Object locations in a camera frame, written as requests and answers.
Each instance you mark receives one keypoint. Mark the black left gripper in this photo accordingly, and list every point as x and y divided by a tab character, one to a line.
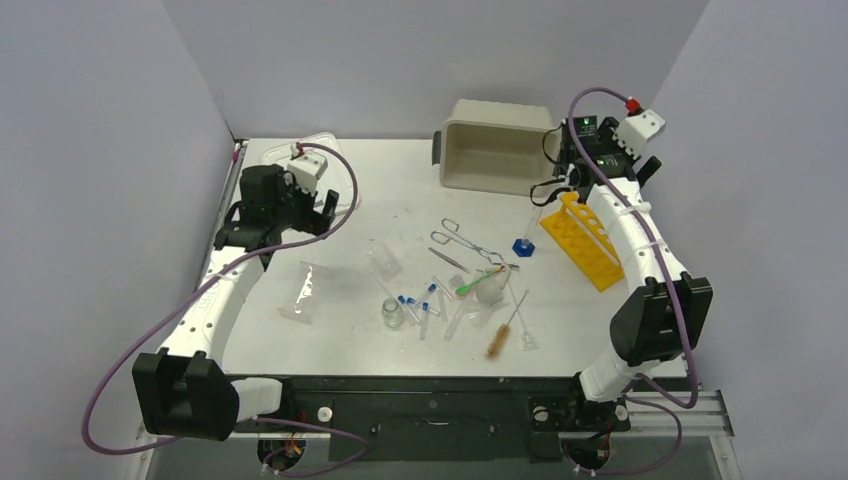
313	222

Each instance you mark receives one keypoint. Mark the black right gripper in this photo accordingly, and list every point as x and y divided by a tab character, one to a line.
610	168

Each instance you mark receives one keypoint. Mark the yellow test tube rack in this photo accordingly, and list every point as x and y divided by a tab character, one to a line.
584	239

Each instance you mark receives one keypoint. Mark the large clear test tube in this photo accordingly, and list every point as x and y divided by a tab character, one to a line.
459	315

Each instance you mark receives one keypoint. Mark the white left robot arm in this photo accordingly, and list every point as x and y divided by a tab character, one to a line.
182	389

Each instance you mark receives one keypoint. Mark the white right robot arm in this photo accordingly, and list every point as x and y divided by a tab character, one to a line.
653	334

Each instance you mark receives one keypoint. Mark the small clear beaker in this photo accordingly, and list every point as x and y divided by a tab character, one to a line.
384	262

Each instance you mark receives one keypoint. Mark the blue capped vial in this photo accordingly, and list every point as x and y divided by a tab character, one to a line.
424	323
416	305
410	314
424	297

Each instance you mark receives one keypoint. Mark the small glass jar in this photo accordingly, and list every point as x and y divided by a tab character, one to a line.
392	313

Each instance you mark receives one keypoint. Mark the metal crucible tongs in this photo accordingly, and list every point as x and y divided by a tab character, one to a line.
450	232

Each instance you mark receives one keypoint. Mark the clear uncapped tube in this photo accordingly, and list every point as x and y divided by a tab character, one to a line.
443	288

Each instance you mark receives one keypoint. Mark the metal tweezers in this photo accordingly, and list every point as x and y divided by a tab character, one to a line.
448	260

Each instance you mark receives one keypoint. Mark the small clear stopper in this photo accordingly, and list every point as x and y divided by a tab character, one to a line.
456	282

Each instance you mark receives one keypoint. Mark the graduated cylinder blue base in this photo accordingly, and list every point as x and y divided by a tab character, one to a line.
523	246

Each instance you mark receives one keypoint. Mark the rainbow plastic spoon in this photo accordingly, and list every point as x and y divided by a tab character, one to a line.
469	287

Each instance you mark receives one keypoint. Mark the beige plastic tub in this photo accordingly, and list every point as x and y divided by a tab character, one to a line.
496	147

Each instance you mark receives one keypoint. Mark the grey round ball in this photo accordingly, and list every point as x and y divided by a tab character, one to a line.
487	296

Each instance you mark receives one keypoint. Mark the clear glass funnel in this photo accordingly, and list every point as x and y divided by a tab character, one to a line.
529	342

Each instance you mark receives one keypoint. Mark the test tube brush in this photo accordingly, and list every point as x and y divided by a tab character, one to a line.
502	333

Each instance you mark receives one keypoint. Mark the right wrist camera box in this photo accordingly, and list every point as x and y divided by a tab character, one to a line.
638	128

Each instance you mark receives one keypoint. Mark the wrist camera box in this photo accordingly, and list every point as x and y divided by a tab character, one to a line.
307	167
638	128

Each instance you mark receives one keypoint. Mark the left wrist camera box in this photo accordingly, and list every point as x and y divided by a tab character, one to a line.
307	167

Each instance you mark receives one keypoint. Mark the black base frame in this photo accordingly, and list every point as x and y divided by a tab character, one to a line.
409	418

